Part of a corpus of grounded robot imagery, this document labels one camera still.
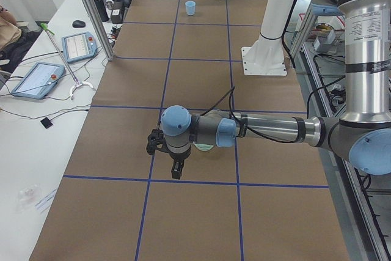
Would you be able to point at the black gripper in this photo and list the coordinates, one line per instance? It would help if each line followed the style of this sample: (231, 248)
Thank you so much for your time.
(179, 158)

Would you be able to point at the grey metal box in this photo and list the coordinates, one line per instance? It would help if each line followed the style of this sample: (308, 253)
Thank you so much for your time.
(324, 42)

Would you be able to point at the green ceramic bowl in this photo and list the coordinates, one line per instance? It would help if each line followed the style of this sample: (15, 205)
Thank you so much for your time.
(203, 147)

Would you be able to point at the black computer mouse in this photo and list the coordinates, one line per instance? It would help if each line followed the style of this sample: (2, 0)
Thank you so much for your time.
(78, 24)

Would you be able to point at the small black square sensor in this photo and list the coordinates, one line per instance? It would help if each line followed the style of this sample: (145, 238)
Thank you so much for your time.
(46, 122)

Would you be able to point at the teach pendant tablet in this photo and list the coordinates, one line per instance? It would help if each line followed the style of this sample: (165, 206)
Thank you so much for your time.
(39, 80)
(78, 47)

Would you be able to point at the aluminium frame post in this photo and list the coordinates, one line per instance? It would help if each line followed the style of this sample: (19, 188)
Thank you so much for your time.
(94, 16)

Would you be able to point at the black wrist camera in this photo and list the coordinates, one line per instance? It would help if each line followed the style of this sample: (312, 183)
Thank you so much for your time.
(156, 142)

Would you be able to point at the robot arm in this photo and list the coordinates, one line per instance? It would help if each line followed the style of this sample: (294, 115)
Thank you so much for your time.
(361, 135)

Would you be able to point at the clear plastic bag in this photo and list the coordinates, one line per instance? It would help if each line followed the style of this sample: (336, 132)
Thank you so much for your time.
(27, 197)

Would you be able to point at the far teach pendant tablet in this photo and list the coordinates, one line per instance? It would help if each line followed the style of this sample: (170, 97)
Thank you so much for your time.
(78, 47)

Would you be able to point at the white pedestal column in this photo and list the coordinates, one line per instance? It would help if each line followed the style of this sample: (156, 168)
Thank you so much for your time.
(265, 57)

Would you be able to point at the black water bottle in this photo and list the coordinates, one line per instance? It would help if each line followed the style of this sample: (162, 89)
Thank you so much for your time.
(101, 10)

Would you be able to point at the near teach pendant tablet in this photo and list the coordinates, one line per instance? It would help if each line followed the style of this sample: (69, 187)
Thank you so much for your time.
(39, 80)

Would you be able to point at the blue plastic cup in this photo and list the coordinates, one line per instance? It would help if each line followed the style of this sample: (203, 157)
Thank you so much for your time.
(190, 7)

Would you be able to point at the black box with label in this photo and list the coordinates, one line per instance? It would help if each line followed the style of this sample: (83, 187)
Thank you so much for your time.
(119, 10)

